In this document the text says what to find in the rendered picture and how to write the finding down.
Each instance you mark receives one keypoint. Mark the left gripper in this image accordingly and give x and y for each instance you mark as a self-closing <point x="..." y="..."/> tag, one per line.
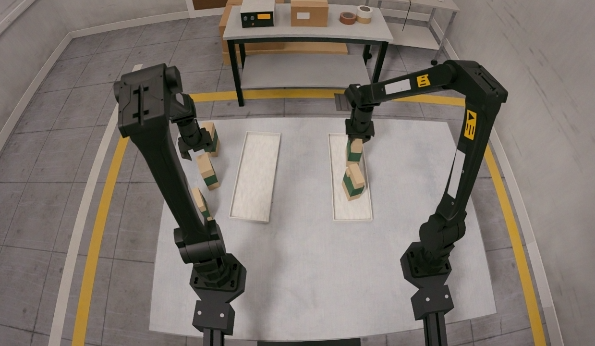
<point x="195" y="142"/>

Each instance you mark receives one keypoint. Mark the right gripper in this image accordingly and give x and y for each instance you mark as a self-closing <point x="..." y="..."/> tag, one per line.
<point x="358" y="130"/>

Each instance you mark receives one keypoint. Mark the white rectangular tray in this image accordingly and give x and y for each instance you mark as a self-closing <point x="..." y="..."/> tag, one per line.
<point x="252" y="195"/>
<point x="344" y="211"/>

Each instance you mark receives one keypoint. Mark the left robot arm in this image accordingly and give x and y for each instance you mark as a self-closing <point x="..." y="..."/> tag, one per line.
<point x="147" y="98"/>

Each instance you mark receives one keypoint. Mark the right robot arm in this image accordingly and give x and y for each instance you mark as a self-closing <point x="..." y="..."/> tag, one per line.
<point x="483" y="98"/>

